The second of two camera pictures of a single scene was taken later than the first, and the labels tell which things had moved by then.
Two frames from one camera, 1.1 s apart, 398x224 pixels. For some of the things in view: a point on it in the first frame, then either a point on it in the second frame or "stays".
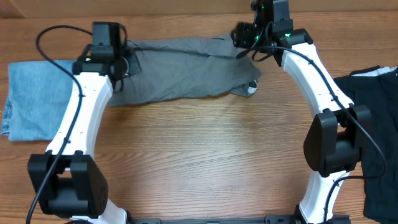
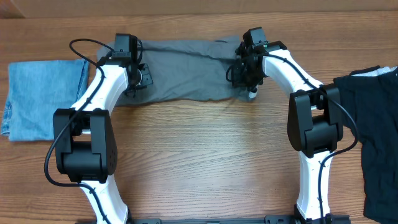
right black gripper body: [238, 35] to [241, 78]
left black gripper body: [122, 59] to [144, 78]
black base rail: [268, 219] stays
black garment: [380, 165] stays
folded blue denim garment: [38, 93] stays
